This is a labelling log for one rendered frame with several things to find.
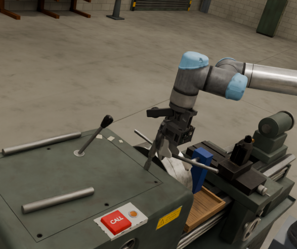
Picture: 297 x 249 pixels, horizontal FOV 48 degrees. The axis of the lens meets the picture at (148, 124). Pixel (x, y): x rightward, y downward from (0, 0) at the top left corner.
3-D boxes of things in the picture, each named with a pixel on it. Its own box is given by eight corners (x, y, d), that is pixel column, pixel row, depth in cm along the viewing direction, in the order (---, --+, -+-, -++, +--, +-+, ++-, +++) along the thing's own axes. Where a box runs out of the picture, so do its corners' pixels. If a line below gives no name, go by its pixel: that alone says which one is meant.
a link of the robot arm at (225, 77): (248, 69, 98) (212, 59, 100) (249, 80, 88) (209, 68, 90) (239, 94, 102) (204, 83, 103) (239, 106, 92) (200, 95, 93)
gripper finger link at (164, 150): (164, 170, 105) (172, 145, 101) (151, 160, 108) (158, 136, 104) (171, 167, 107) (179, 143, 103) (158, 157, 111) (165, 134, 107)
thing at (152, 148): (141, 167, 114) (152, 138, 110) (145, 166, 115) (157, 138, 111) (146, 171, 112) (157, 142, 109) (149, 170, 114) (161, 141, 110)
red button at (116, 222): (113, 237, 85) (115, 231, 84) (99, 223, 89) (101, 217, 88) (130, 228, 90) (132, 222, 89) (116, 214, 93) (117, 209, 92)
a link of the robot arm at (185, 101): (167, 87, 97) (185, 84, 103) (163, 101, 99) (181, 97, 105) (187, 98, 93) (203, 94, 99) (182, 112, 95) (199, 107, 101)
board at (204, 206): (187, 233, 147) (189, 226, 145) (132, 186, 167) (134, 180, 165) (223, 208, 168) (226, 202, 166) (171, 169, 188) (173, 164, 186)
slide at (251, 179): (248, 196, 171) (251, 189, 169) (185, 153, 195) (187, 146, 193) (264, 185, 184) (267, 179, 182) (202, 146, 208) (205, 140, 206)
